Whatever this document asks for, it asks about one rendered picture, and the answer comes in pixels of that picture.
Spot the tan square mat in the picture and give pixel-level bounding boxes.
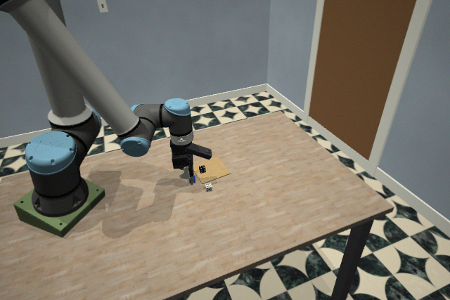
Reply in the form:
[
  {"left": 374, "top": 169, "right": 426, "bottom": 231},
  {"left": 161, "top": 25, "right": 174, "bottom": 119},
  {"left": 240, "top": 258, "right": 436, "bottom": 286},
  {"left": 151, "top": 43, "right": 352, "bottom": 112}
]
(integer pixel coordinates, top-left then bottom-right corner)
[{"left": 193, "top": 157, "right": 231, "bottom": 184}]

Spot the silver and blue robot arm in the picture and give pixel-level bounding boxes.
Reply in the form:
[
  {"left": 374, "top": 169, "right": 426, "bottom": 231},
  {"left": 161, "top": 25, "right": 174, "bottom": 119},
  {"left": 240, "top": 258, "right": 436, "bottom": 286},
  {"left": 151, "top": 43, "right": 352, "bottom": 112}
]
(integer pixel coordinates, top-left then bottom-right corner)
[{"left": 0, "top": 0, "right": 212, "bottom": 217}]

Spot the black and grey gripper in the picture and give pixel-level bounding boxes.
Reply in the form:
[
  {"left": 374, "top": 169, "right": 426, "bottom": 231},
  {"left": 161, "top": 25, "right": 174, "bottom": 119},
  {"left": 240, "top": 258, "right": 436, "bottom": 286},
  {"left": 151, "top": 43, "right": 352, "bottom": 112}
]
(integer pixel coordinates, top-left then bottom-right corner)
[{"left": 170, "top": 140, "right": 194, "bottom": 185}]

